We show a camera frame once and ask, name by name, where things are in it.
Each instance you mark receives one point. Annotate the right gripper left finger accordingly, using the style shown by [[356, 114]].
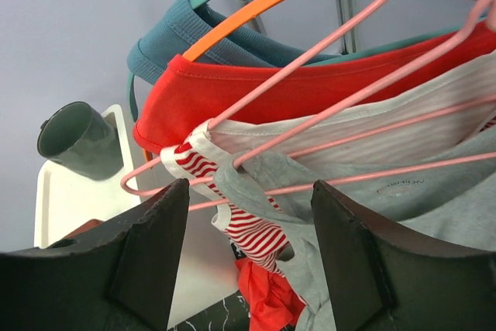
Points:
[[119, 275]]

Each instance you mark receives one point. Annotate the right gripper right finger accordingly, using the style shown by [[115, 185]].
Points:
[[382, 275]]

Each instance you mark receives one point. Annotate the grey tank top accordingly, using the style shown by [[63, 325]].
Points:
[[273, 187]]

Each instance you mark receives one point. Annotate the pink wire hanger front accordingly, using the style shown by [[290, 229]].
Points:
[[384, 64]]

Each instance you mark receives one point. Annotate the pink wire hanger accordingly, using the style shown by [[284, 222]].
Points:
[[258, 6], [384, 64]]

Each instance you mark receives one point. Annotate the red white striped tank top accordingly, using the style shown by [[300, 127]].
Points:
[[419, 125]]

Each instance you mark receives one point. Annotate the brown square box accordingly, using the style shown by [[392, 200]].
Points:
[[90, 224]]

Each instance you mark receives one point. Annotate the white foam box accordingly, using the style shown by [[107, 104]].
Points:
[[65, 200]]

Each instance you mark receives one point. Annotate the crumpled red cloth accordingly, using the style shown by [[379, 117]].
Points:
[[272, 302]]

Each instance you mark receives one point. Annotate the dark green mug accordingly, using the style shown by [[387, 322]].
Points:
[[78, 138]]

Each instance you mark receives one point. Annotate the pink wire hanger rear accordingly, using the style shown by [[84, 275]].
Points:
[[258, 6]]

